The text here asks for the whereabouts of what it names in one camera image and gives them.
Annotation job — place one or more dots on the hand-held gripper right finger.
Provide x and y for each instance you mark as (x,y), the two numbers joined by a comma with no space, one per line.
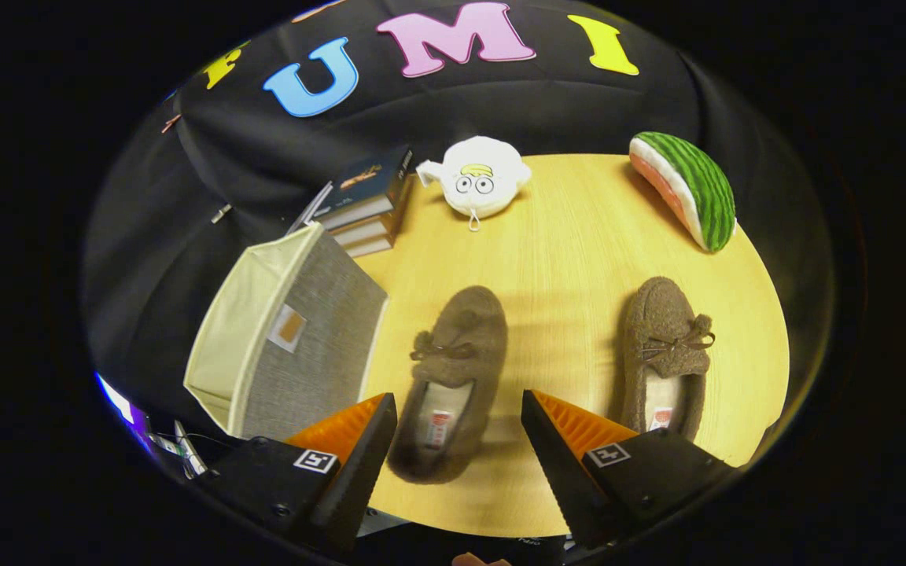
(559,472)

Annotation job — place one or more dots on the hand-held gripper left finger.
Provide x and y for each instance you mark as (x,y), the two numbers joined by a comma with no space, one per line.
(359,479)

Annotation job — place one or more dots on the brown fuzzy shoe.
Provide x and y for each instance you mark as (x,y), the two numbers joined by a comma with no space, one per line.
(661,314)
(469,322)

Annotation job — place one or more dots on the grey fabric storage box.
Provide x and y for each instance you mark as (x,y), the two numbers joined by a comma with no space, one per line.
(319,299)

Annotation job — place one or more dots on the brown book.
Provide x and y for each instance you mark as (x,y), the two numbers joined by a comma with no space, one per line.
(370,229)
(370,247)

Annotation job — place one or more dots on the glowing screen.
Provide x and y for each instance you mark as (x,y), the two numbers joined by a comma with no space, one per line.
(115,397)

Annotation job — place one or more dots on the white book with photo cover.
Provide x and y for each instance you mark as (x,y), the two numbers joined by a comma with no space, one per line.
(311,208)

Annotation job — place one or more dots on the dark blue book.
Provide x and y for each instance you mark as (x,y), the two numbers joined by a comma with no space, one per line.
(366,189)

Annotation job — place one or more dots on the white clip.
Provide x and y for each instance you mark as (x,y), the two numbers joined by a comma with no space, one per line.
(221,213)

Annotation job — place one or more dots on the white plush toy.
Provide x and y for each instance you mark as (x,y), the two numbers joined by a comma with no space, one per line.
(508,169)

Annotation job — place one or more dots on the watermelon slice plush toy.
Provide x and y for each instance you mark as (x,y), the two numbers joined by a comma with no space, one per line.
(697,181)

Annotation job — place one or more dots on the copper clip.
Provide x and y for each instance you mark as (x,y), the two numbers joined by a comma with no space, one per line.
(171,123)

